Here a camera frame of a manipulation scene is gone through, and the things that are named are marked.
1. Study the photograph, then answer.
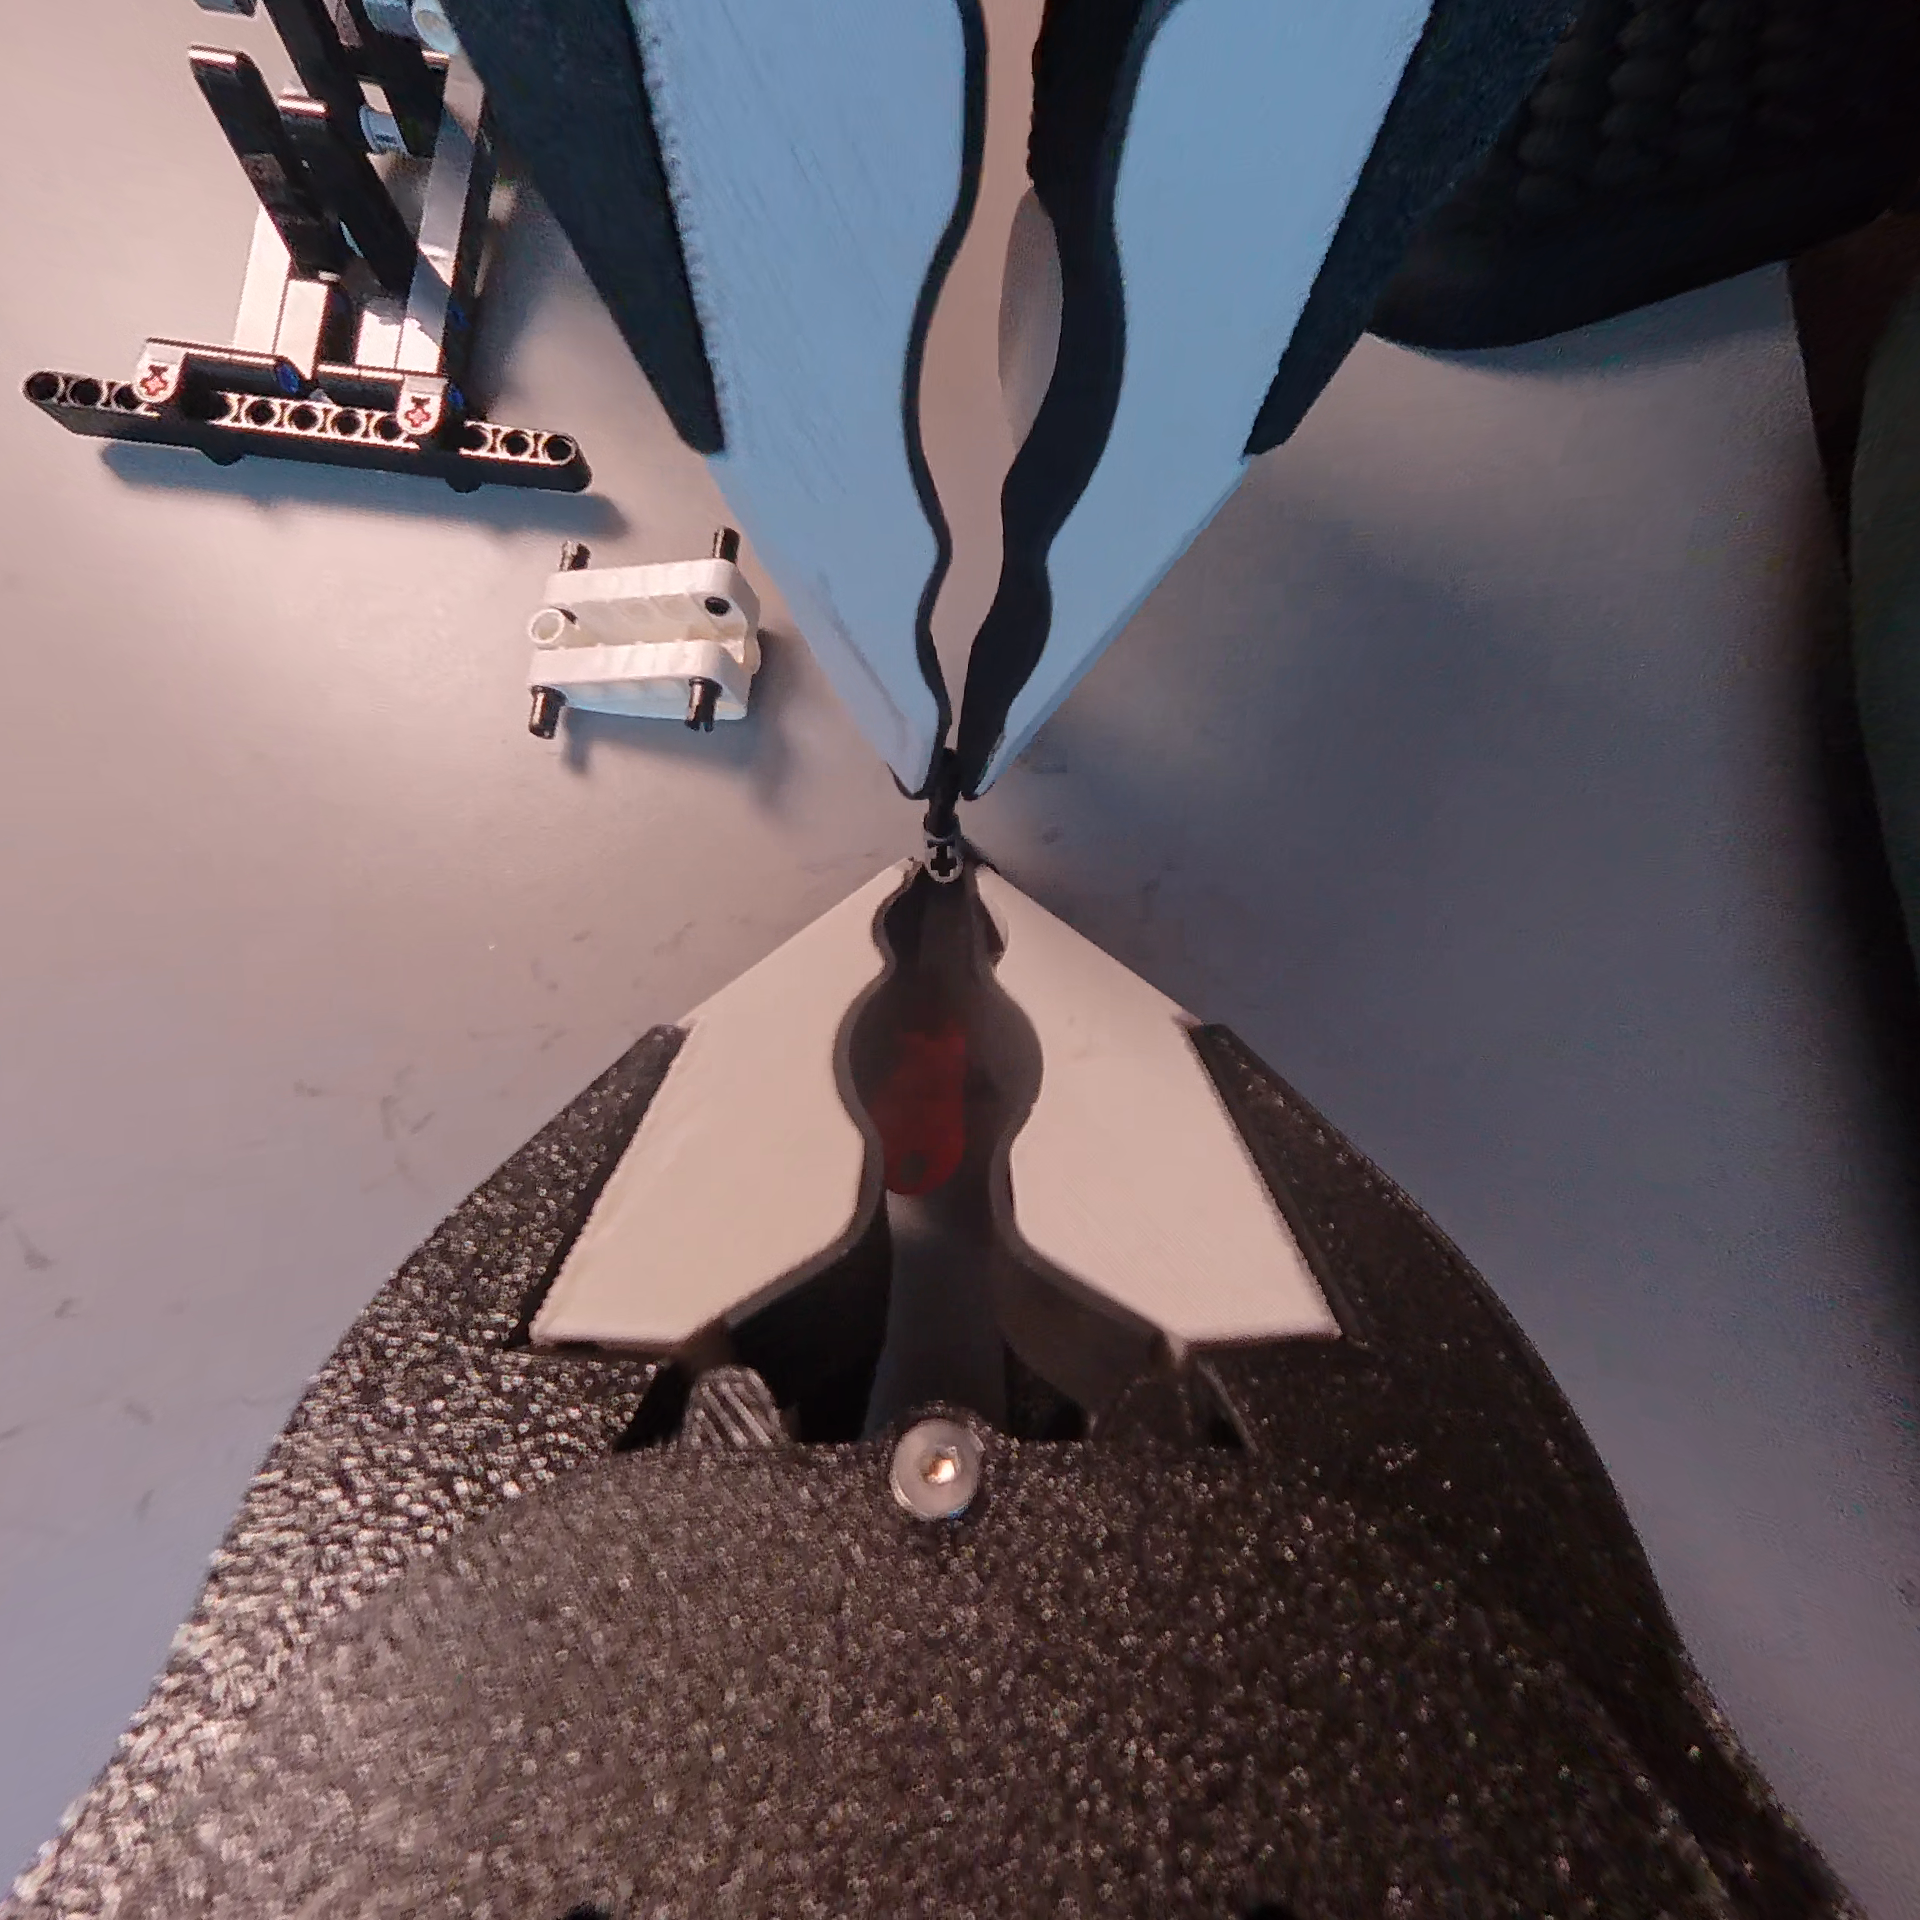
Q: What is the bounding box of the red toy brick piece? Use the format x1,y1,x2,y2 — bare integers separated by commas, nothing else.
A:
879,1015,986,1187

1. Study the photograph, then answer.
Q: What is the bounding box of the white toy brick piece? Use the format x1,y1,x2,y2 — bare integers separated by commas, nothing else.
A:
526,533,768,737

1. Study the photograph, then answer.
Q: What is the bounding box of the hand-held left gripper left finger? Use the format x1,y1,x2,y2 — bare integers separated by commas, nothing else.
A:
535,861,926,1354

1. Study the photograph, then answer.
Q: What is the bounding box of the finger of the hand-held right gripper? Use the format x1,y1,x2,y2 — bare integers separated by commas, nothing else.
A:
955,0,1436,793
631,0,991,792

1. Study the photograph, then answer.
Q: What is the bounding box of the green sweatshirt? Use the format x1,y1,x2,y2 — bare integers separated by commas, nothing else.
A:
1795,218,1920,992

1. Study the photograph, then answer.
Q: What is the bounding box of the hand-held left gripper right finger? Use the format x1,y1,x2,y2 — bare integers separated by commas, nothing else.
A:
966,865,1340,1388

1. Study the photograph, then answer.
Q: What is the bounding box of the toy vehicle chassis build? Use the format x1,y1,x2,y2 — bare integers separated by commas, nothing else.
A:
24,0,592,496

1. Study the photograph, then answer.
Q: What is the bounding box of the grey desk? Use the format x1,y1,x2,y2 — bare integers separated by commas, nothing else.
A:
0,0,1920,1920

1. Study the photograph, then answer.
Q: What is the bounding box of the person's right forearm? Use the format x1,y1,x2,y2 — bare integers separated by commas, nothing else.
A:
1375,0,1920,353

